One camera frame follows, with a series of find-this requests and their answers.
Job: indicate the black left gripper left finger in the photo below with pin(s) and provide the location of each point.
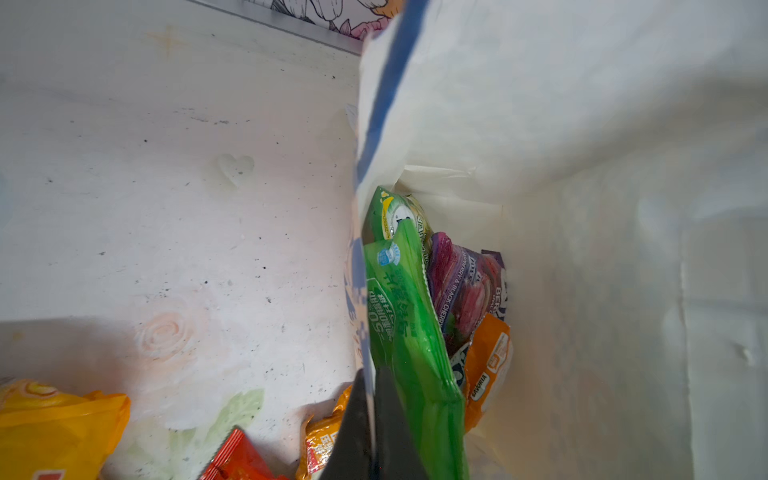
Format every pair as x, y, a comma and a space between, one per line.
351, 455

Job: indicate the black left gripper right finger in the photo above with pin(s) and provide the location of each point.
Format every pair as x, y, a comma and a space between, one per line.
396, 456

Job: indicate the orange yellow snack packet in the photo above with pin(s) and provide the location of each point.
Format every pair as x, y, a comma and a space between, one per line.
318, 438

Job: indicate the red snack packet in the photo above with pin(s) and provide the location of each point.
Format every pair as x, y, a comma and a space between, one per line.
237, 459

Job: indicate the green chips snack bag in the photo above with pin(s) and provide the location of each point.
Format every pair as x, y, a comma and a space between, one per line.
406, 337

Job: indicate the orange white snack bag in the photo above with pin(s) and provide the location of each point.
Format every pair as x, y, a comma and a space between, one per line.
485, 368

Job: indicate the purple Fox's candy bag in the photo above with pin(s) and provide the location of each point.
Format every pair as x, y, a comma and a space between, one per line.
464, 286

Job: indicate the green Fox's candy bag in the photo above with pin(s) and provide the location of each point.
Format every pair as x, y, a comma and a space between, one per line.
387, 210

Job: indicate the yellow snack bag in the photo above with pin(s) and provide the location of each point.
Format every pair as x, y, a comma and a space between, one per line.
49, 434

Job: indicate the blue checkered paper bag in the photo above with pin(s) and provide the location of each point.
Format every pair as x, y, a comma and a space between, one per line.
615, 154

